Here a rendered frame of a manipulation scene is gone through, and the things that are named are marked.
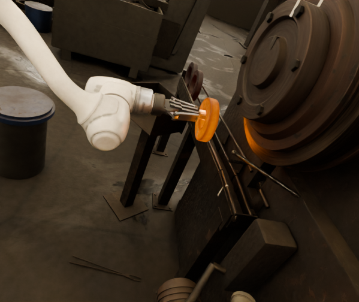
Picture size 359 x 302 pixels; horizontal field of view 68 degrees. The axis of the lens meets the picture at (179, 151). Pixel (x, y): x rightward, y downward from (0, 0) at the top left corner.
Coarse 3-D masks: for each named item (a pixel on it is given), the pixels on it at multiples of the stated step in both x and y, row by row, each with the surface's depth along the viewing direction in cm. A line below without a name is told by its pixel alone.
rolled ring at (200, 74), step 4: (196, 72) 160; (200, 72) 156; (192, 76) 166; (196, 76) 163; (200, 76) 154; (192, 80) 166; (196, 80) 167; (200, 80) 153; (192, 84) 168; (196, 84) 154; (200, 84) 153; (188, 88) 169; (192, 88) 168; (196, 88) 154; (200, 88) 154; (192, 92) 158; (196, 92) 155; (192, 96) 157; (196, 96) 157
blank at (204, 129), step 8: (208, 104) 91; (216, 104) 90; (208, 112) 90; (216, 112) 88; (200, 120) 98; (208, 120) 88; (216, 120) 88; (200, 128) 95; (208, 128) 88; (200, 136) 93; (208, 136) 91
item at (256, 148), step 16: (352, 96) 48; (352, 112) 48; (336, 128) 50; (352, 128) 50; (256, 144) 76; (304, 144) 57; (320, 144) 53; (336, 144) 52; (352, 144) 53; (272, 160) 67; (288, 160) 61; (304, 160) 56; (320, 160) 58
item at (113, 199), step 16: (144, 128) 119; (160, 128) 116; (176, 128) 124; (144, 144) 131; (144, 160) 139; (128, 176) 147; (128, 192) 150; (112, 208) 154; (128, 208) 158; (144, 208) 162
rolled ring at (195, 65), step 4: (192, 64) 172; (196, 64) 172; (188, 68) 181; (192, 68) 170; (196, 68) 170; (188, 72) 182; (192, 72) 169; (188, 76) 184; (188, 80) 184; (188, 84) 172
